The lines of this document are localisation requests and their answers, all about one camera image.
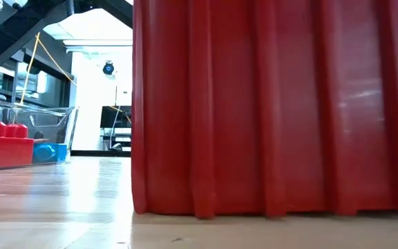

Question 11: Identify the large red plastic bin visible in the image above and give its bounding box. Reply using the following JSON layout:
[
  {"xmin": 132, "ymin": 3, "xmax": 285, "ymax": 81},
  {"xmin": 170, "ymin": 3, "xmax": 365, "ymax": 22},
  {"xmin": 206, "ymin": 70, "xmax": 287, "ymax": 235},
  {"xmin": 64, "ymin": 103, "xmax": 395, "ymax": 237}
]
[{"xmin": 131, "ymin": 0, "xmax": 398, "ymax": 219}]

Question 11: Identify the black monitor stand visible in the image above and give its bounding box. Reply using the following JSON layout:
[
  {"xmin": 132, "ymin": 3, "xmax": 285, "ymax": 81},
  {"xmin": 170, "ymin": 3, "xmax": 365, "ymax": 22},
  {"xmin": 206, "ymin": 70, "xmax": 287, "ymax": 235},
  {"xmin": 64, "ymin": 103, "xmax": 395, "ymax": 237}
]
[{"xmin": 100, "ymin": 127, "xmax": 133, "ymax": 152}]

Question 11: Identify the black monitor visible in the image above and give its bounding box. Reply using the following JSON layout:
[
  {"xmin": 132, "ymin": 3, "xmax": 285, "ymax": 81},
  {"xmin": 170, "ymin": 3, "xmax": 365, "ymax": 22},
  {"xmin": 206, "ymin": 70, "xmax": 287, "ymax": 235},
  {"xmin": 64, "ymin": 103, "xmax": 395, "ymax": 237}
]
[{"xmin": 99, "ymin": 105, "xmax": 133, "ymax": 129}]

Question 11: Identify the ceiling light strip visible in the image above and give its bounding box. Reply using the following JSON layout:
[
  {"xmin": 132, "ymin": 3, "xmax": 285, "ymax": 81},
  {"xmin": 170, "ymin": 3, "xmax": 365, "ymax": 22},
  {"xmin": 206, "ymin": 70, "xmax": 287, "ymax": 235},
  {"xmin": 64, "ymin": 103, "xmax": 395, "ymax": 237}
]
[{"xmin": 62, "ymin": 38, "xmax": 133, "ymax": 48}]

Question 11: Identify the clear plastic tray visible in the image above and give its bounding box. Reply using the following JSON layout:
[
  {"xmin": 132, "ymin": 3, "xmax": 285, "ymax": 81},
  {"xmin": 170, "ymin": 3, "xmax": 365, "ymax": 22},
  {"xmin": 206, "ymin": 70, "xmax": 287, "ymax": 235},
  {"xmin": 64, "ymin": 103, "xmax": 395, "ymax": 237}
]
[{"xmin": 0, "ymin": 95, "xmax": 76, "ymax": 153}]

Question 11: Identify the wide blue toy block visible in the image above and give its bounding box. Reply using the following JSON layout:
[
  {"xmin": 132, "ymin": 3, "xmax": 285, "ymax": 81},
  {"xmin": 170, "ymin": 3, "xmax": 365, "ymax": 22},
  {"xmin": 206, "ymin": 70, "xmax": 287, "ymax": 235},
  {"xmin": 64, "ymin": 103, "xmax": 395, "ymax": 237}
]
[{"xmin": 32, "ymin": 142, "xmax": 68, "ymax": 165}]

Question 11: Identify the red studded toy block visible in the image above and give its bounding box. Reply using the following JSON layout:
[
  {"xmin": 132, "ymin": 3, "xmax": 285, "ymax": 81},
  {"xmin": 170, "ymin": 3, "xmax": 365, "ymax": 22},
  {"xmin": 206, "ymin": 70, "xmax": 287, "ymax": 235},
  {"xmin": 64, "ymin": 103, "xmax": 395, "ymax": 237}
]
[{"xmin": 0, "ymin": 120, "xmax": 35, "ymax": 171}]

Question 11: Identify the yellow cable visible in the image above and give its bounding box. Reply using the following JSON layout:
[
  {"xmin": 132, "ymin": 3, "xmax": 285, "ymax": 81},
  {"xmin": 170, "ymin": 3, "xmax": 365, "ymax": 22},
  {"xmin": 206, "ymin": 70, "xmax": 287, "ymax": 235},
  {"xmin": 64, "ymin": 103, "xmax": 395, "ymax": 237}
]
[{"xmin": 18, "ymin": 32, "xmax": 78, "ymax": 105}]

